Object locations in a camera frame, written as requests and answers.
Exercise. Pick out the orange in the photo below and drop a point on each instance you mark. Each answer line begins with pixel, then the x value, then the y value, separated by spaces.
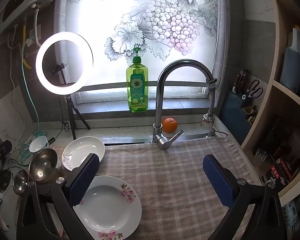
pixel 169 125

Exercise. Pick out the white plate pink flowers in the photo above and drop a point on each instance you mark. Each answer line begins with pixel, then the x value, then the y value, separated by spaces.
pixel 110 205

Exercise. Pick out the small steel bowl red outside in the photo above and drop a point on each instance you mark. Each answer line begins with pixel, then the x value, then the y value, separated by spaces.
pixel 20 182

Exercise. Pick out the blue grey knife block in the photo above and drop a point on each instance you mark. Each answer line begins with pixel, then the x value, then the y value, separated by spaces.
pixel 233 120

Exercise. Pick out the red black box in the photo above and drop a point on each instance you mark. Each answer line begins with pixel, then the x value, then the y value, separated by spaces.
pixel 282 171

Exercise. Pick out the white plate grey leaf print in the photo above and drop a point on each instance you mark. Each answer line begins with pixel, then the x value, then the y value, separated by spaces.
pixel 85 148

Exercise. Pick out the black phone clamp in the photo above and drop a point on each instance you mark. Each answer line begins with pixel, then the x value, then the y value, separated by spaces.
pixel 57 68

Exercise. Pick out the dark power adapter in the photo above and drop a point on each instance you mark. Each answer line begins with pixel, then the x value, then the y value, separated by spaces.
pixel 3 180

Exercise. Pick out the yellow pipe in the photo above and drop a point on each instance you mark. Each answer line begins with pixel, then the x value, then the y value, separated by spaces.
pixel 25 52

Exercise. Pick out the green dish soap bottle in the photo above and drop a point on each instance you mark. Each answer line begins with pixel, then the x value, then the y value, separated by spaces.
pixel 137 87

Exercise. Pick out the grey water heater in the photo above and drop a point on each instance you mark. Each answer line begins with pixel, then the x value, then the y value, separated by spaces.
pixel 17 5

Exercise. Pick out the clear drinking glass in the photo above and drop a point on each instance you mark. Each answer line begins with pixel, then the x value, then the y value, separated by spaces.
pixel 260 157

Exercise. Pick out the steel sink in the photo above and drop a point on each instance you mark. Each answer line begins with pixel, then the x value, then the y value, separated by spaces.
pixel 127 143

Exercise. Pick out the pink plaid cloth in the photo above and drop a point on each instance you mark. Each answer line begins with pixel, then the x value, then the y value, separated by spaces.
pixel 170 180

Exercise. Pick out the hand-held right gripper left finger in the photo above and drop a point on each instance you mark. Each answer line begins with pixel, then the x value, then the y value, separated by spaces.
pixel 83 180

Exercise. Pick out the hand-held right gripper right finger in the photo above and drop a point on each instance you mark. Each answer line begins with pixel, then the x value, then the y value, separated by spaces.
pixel 218 182

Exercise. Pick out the pale mint ceramic bowl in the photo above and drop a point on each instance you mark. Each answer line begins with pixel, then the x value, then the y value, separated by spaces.
pixel 37 143

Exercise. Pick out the large stainless steel bowl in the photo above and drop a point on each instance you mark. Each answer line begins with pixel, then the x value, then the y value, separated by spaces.
pixel 43 163

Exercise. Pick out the grape print window blind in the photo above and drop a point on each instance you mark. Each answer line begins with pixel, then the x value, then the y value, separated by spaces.
pixel 102 17

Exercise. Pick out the blue plastic jug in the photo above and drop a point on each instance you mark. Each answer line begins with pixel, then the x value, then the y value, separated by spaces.
pixel 292 65

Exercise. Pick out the wooden shelf unit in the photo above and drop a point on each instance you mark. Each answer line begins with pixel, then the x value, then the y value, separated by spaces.
pixel 267 92

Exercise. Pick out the chrome faucet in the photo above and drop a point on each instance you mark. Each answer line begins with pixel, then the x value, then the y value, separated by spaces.
pixel 160 85

